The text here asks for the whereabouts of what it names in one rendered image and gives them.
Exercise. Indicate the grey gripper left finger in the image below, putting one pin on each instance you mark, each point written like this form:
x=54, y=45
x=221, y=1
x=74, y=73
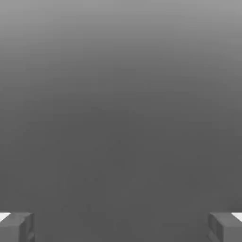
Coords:
x=15, y=226

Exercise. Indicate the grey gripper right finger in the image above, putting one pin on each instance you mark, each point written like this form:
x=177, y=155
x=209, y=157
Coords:
x=226, y=226

